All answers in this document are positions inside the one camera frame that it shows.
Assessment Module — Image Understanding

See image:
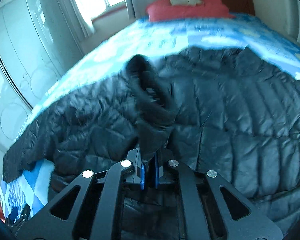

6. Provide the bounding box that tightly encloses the black quilted puffer jacket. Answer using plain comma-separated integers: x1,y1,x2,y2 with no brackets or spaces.
2,47,300,234

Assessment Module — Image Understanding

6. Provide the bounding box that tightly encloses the blue patterned bed cover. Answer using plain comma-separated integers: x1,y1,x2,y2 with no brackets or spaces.
0,14,300,216

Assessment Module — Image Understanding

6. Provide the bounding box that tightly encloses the frosted glass wardrobe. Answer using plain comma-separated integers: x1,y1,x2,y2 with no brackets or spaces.
0,0,83,181

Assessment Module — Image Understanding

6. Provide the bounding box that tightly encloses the white left window curtain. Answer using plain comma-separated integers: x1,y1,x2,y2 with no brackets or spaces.
60,0,95,42

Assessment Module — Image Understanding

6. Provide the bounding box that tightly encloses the red pillow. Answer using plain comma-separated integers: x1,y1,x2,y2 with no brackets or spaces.
146,0,236,22

